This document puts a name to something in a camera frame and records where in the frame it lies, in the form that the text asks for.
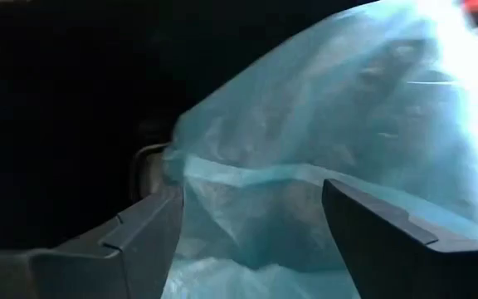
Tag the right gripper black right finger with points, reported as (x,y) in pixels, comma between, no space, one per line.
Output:
(380,249)

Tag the black plastic trash bin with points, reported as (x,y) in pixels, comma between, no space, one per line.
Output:
(56,104)

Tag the blue plastic trash bag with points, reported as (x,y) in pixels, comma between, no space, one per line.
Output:
(305,124)

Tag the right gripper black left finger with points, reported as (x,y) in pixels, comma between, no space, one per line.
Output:
(147,245)

